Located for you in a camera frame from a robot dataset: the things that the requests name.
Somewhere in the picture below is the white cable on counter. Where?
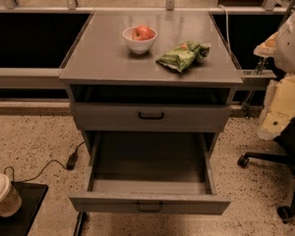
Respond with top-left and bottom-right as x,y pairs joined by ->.
217,4 -> 234,59

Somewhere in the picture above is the black power adapter cable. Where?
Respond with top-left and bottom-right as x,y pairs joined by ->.
3,141 -> 87,184

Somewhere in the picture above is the white paper coffee cup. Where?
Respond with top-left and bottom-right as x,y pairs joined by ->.
0,173 -> 22,217

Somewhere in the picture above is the black side table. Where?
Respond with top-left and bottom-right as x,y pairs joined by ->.
0,182 -> 48,236

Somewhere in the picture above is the closed grey drawer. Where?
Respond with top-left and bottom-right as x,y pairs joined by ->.
71,102 -> 231,133

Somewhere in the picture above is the white ceramic bowl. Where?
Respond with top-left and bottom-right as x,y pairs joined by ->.
123,27 -> 157,54

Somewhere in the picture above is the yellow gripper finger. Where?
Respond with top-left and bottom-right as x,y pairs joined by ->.
254,32 -> 278,58
258,75 -> 295,140

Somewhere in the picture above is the grey drawer cabinet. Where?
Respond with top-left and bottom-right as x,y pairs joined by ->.
58,9 -> 245,216

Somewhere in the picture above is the green jalapeno chip bag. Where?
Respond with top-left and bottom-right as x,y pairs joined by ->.
156,40 -> 210,73

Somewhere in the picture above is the red apple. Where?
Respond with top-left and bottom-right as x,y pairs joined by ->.
132,25 -> 154,40

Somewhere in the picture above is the black office chair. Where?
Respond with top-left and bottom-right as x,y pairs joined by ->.
237,117 -> 295,223

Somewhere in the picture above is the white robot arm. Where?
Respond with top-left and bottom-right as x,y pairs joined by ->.
254,11 -> 295,140

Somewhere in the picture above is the open grey drawer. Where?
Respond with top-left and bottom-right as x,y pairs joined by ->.
70,132 -> 230,215

